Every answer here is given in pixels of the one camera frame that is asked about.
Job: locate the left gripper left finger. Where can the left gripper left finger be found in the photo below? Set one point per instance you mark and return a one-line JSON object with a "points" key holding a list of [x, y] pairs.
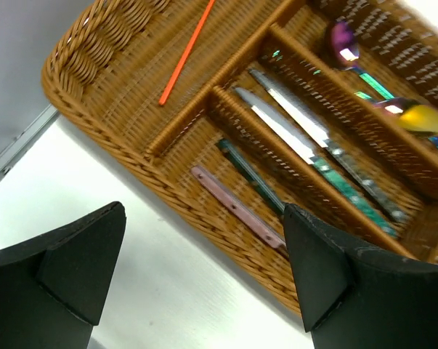
{"points": [[53, 287]]}

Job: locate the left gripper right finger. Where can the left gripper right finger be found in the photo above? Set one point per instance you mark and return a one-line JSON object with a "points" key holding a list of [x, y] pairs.
{"points": [[353, 294]]}

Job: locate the fork with pink handle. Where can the fork with pink handle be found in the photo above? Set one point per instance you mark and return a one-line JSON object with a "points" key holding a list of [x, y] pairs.
{"points": [[259, 227]]}

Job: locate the knife with brown marbled handle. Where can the knife with brown marbled handle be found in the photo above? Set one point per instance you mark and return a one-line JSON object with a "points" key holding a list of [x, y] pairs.
{"points": [[311, 124]]}

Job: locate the rainbow spoon ornate handle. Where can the rainbow spoon ornate handle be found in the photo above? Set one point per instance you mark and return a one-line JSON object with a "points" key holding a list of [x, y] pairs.
{"points": [[418, 119]]}

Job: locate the knife with green marbled handle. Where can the knife with green marbled handle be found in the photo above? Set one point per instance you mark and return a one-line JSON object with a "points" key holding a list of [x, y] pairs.
{"points": [[301, 146]]}

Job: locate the rainbow spoon plain handle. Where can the rainbow spoon plain handle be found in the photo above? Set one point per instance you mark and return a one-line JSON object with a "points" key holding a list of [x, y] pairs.
{"points": [[342, 50]]}

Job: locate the orange chopstick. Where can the orange chopstick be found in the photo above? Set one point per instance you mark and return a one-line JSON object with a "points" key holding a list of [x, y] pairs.
{"points": [[187, 50]]}

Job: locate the wicker cutlery tray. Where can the wicker cutlery tray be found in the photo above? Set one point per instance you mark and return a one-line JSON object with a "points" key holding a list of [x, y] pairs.
{"points": [[108, 72]]}

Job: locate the aluminium table rail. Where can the aluminium table rail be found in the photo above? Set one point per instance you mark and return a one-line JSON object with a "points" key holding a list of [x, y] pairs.
{"points": [[22, 143]]}

